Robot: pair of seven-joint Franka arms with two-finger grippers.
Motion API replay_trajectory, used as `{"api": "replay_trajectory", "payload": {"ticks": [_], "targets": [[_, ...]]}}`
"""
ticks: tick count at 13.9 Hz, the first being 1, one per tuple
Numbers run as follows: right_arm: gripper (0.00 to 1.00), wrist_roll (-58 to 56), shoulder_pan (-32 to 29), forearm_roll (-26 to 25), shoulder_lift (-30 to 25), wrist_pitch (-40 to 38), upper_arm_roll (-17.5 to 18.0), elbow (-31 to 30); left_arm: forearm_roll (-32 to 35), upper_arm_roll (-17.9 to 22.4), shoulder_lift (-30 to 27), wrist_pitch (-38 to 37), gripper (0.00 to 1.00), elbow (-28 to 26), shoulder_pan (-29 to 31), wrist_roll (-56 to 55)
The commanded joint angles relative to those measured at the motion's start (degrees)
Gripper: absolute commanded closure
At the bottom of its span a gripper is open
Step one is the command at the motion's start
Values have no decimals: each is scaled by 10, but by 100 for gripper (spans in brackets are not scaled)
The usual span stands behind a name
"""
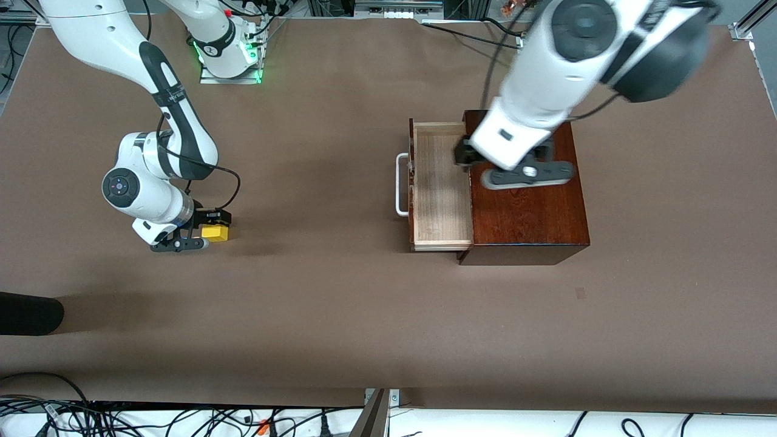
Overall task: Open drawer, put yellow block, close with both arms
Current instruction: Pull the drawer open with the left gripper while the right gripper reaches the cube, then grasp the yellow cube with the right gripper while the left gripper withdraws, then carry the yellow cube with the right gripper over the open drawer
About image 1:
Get wooden drawer with white handle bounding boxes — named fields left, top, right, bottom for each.
left=396, top=119, right=474, bottom=252

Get dark wooden cabinet box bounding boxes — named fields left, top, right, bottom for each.
left=456, top=110, right=591, bottom=266

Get black padded cylinder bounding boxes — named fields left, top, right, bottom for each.
left=0, top=291, right=65, bottom=336

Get white power strip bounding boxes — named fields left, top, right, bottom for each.
left=354, top=0, right=444, bottom=20

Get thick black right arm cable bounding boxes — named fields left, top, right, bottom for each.
left=143, top=0, right=242, bottom=212

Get black cable on table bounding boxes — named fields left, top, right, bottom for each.
left=422, top=22, right=523, bottom=50

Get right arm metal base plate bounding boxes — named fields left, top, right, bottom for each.
left=199, top=33, right=265, bottom=86

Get thick black looped cable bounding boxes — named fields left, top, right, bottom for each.
left=0, top=371, right=92, bottom=404

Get right arm base connector cables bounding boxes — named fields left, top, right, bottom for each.
left=222, top=0, right=292, bottom=37

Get tangled black cables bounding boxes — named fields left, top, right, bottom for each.
left=0, top=395, right=365, bottom=437

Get aluminium frame corner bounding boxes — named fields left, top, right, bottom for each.
left=728, top=0, right=777, bottom=43

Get aluminium frame rail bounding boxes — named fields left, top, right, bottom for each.
left=0, top=0, right=58, bottom=28

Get aluminium profile bracket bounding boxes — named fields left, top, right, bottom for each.
left=349, top=388, right=401, bottom=437

